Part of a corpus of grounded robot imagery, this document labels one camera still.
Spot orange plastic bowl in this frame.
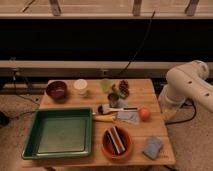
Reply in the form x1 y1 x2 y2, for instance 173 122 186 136
101 126 133 162

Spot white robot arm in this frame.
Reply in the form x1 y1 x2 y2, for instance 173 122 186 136
158 60 213 120

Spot light green cup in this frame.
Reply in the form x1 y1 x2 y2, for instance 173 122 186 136
100 78 112 93

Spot green toy vegetable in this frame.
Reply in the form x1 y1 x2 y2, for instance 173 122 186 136
111 84 126 99

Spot small metal cup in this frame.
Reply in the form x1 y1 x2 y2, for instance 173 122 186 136
108 93 119 107

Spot brown pine cone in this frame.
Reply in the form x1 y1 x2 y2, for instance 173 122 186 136
119 80 129 99

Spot white paper cup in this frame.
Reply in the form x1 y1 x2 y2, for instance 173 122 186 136
74 79 88 96

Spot yellow corn cob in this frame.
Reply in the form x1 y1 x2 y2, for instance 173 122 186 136
93 115 116 122

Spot grey folded cloth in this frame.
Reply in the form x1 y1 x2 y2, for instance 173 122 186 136
117 111 140 124

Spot wooden folding table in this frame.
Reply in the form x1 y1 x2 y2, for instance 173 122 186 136
21 79 176 168

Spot orange fruit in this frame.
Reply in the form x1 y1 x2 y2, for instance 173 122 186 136
138 107 151 121

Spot dark red bowl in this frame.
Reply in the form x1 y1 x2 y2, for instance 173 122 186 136
46 81 67 100

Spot green plastic tray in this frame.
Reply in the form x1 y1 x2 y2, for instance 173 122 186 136
22 108 93 160

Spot blue sponge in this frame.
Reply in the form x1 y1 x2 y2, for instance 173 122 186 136
143 136 163 160

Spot black power cable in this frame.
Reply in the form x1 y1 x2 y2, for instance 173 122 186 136
118 9 157 77

